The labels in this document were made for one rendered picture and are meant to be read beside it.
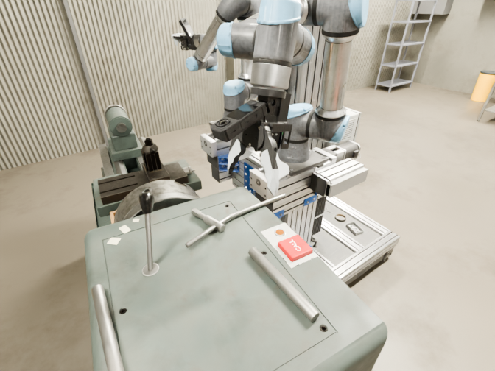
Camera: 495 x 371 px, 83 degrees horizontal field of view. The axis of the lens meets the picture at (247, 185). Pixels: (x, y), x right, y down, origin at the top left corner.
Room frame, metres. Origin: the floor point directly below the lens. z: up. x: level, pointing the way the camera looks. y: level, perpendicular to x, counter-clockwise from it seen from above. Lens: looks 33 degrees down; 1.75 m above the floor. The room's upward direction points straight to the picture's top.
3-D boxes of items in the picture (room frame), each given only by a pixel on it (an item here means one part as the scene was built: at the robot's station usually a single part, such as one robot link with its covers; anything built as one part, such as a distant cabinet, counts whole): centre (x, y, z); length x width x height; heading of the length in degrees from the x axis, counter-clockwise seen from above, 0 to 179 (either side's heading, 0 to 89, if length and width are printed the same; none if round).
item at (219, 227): (0.57, 0.11, 1.27); 0.12 x 0.02 x 0.02; 50
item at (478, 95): (6.06, -4.97, 0.29); 0.36 x 0.36 x 0.57
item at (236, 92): (1.56, 0.07, 1.33); 0.13 x 0.12 x 0.14; 146
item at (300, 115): (1.15, -0.22, 1.33); 0.13 x 0.12 x 0.14; 61
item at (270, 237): (0.50, -0.10, 1.23); 0.13 x 0.08 x 0.06; 28
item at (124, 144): (1.82, 0.87, 1.01); 0.30 x 0.20 x 0.29; 28
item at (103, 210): (1.32, 0.56, 0.89); 0.53 x 0.30 x 0.06; 118
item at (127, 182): (1.27, 0.55, 0.95); 0.43 x 0.18 x 0.04; 118
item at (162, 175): (1.27, 0.48, 1.00); 0.20 x 0.10 x 0.05; 28
